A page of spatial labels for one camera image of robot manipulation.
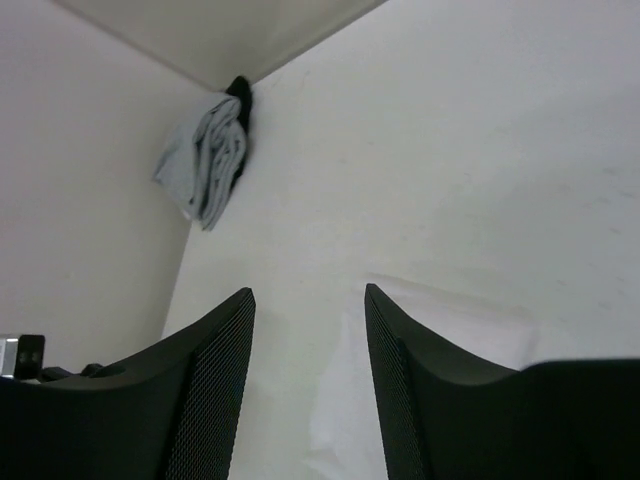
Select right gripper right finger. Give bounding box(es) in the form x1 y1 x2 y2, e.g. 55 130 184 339
365 284 639 479

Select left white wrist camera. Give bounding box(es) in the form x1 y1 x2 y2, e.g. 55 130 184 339
0 334 46 381

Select black folded garment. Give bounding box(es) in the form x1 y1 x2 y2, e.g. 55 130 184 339
226 75 253 191

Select folded grey tank tops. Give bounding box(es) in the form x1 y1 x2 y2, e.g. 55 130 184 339
152 92 248 231

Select white tank top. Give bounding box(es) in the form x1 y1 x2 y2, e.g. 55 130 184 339
305 273 539 479

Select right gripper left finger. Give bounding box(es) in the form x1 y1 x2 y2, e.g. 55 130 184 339
1 288 256 479

